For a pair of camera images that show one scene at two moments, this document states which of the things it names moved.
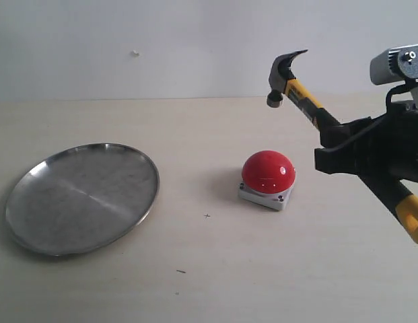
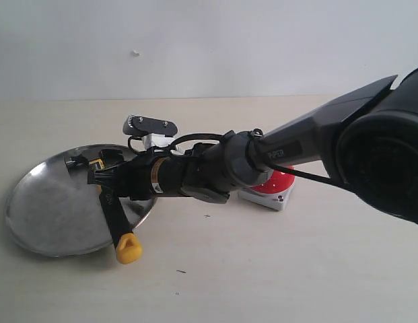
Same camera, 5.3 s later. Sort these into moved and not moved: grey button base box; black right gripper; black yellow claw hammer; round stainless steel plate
Moved: black right gripper; black yellow claw hammer
Not moved: round stainless steel plate; grey button base box
